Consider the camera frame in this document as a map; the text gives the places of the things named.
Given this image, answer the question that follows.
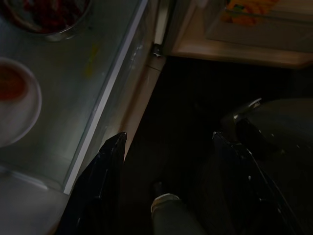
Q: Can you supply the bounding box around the orange food package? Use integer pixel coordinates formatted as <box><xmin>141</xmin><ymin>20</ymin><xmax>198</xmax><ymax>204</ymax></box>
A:
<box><xmin>221</xmin><ymin>0</ymin><xmax>282</xmax><ymax>26</ymax></box>

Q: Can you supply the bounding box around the steel bowl with red food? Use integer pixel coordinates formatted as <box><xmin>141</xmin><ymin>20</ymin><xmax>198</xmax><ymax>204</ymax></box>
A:
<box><xmin>0</xmin><ymin>0</ymin><xmax>92</xmax><ymax>42</ymax></box>

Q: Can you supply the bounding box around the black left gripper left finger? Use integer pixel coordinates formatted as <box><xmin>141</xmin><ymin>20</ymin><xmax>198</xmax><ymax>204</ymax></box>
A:
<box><xmin>56</xmin><ymin>132</ymin><xmax>128</xmax><ymax>235</ymax></box>

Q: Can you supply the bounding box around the dark glossy rounded object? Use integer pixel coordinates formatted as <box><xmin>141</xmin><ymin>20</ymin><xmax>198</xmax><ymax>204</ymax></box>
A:
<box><xmin>221</xmin><ymin>97</ymin><xmax>313</xmax><ymax>157</ymax></box>

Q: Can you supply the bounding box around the grey fridge cabinet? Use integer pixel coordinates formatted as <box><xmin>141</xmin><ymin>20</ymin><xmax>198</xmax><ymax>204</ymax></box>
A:
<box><xmin>0</xmin><ymin>0</ymin><xmax>177</xmax><ymax>235</ymax></box>

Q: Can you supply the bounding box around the glass fridge shelf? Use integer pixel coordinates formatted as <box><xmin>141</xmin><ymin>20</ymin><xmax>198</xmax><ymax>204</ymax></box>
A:
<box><xmin>0</xmin><ymin>0</ymin><xmax>150</xmax><ymax>194</ymax></box>

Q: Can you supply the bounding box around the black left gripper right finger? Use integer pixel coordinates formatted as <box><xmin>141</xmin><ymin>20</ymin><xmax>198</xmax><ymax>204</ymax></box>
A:
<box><xmin>195</xmin><ymin>131</ymin><xmax>300</xmax><ymax>235</ymax></box>

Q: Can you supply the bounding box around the white bowl with orange sauce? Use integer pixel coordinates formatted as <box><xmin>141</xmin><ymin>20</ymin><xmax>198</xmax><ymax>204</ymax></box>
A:
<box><xmin>0</xmin><ymin>56</ymin><xmax>43</xmax><ymax>149</ymax></box>

